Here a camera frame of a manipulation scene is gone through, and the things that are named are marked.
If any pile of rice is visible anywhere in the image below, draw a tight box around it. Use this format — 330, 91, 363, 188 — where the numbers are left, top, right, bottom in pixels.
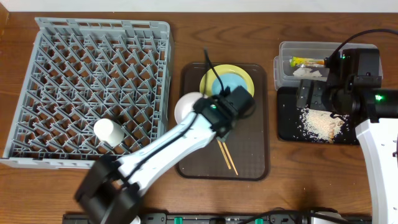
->
281, 102, 346, 144

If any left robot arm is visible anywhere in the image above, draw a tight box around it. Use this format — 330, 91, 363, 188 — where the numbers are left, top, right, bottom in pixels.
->
75, 86, 255, 223

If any yellow plate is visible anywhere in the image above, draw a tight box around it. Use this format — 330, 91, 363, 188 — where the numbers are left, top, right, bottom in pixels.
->
200, 64, 254, 96

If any brown serving tray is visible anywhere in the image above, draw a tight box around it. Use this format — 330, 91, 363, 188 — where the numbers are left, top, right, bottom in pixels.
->
177, 64, 270, 181

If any left wooden chopstick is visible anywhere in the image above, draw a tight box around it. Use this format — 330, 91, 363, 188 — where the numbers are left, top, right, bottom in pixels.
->
217, 140, 231, 169

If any white cup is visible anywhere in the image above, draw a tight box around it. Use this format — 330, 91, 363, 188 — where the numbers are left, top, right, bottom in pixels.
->
93, 118, 124, 147

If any grey dish rack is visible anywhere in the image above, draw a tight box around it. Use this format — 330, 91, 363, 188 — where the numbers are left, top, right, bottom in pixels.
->
1, 17, 174, 169

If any crumpled white paper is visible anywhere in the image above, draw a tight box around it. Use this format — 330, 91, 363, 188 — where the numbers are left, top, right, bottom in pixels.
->
293, 67, 322, 78

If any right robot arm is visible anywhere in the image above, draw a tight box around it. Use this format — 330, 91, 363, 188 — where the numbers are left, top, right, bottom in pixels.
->
297, 48, 397, 223

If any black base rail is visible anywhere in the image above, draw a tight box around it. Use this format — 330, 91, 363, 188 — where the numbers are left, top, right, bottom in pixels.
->
62, 213, 299, 224

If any pink bowl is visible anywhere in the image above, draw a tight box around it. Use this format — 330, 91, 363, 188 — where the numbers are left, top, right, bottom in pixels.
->
174, 92, 203, 124

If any light blue bowl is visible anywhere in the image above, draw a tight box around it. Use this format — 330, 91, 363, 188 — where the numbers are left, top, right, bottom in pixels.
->
211, 73, 248, 95

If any black tray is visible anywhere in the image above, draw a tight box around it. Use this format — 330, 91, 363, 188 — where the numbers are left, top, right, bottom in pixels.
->
277, 87, 358, 145

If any green yellow snack wrapper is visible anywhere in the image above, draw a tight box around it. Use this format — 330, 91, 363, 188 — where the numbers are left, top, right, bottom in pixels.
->
289, 57, 325, 67

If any right wooden chopstick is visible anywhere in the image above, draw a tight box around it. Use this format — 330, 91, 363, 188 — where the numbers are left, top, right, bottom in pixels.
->
221, 142, 239, 175

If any wooden chopstick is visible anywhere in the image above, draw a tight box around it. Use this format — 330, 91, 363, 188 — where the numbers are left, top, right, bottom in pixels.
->
217, 140, 231, 169
221, 142, 239, 175

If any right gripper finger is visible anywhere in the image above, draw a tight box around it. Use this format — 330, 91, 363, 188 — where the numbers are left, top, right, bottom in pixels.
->
310, 81, 325, 110
296, 79, 313, 108

